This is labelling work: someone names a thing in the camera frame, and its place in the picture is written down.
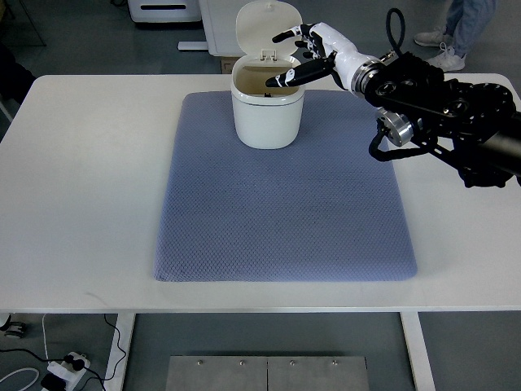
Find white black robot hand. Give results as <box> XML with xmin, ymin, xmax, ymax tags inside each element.
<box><xmin>265</xmin><ymin>23</ymin><xmax>383</xmax><ymax>95</ymax></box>

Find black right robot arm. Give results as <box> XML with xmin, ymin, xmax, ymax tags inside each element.
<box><xmin>351</xmin><ymin>40</ymin><xmax>520</xmax><ymax>187</ymax></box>

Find white trash bin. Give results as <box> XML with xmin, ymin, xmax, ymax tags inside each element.
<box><xmin>231</xmin><ymin>51</ymin><xmax>304</xmax><ymax>149</ymax></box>

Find white sneaker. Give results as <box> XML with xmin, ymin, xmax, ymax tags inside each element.
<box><xmin>414</xmin><ymin>29</ymin><xmax>453</xmax><ymax>47</ymax></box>
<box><xmin>427</xmin><ymin>43</ymin><xmax>466</xmax><ymax>72</ymax></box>

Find white hinged bin lid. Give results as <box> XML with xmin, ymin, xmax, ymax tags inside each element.
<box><xmin>236</xmin><ymin>1</ymin><xmax>302</xmax><ymax>59</ymax></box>

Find cardboard box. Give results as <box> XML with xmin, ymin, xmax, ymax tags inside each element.
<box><xmin>220</xmin><ymin>57</ymin><xmax>239</xmax><ymax>74</ymax></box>

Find white cabinet stand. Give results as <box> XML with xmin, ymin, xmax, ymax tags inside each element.
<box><xmin>177</xmin><ymin>0</ymin><xmax>247</xmax><ymax>57</ymax></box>

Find bystander jeans legs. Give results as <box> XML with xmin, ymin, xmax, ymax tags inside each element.
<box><xmin>444</xmin><ymin>0</ymin><xmax>498</xmax><ymax>57</ymax></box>

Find blue quilted mat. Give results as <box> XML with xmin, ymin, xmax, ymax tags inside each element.
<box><xmin>153</xmin><ymin>90</ymin><xmax>417</xmax><ymax>282</ymax></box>

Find white appliance with slot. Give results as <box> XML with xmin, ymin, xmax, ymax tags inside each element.
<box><xmin>128</xmin><ymin>0</ymin><xmax>202</xmax><ymax>23</ymax></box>

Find white right table leg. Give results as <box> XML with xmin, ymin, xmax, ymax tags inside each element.
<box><xmin>400</xmin><ymin>311</ymin><xmax>436</xmax><ymax>391</ymax></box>

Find bystander dark clothed body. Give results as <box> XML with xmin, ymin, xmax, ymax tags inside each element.
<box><xmin>0</xmin><ymin>44</ymin><xmax>36</xmax><ymax>104</ymax></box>

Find white power strip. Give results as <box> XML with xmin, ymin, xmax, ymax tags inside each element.
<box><xmin>47</xmin><ymin>352</ymin><xmax>90</xmax><ymax>390</ymax></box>

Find grey caster wheel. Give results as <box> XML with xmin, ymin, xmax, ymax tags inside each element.
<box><xmin>2</xmin><ymin>321</ymin><xmax>27</xmax><ymax>339</ymax></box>

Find grey metal base plate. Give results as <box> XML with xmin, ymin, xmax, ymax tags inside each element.
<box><xmin>165</xmin><ymin>356</ymin><xmax>370</xmax><ymax>390</ymax></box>

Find black power cable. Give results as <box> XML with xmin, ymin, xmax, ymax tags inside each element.
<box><xmin>0</xmin><ymin>312</ymin><xmax>128</xmax><ymax>391</ymax></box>

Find white cable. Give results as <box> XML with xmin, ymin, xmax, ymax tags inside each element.
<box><xmin>0</xmin><ymin>313</ymin><xmax>52</xmax><ymax>391</ymax></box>

